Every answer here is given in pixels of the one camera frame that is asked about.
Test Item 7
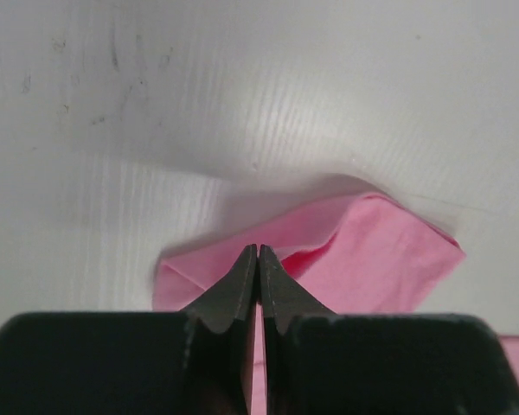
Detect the pink t shirt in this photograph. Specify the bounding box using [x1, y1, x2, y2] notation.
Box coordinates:
[152, 193, 519, 394]

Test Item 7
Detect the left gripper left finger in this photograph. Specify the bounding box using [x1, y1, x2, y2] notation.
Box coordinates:
[0, 245, 257, 414]

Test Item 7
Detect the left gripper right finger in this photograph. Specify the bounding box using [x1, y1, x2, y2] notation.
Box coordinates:
[259, 246, 519, 414]

